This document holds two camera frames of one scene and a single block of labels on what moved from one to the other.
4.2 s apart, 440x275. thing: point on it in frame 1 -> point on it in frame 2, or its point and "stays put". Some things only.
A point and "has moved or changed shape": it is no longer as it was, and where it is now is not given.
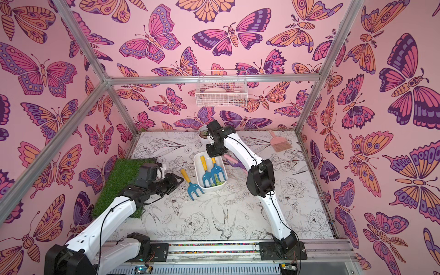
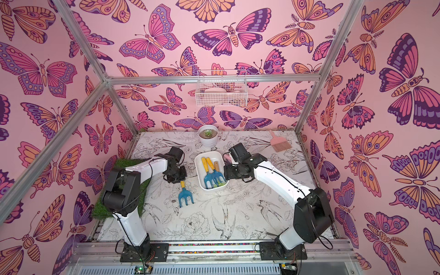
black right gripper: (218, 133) -> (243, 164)
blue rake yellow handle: (207, 175) stays put
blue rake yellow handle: (192, 187) -> (184, 194)
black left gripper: (172, 181) -> (184, 176)
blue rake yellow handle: (216, 169) has moved or changed shape
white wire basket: (224, 87) stays put
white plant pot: (203, 132) stays put
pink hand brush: (279, 144) stays put
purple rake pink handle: (234, 161) stays put
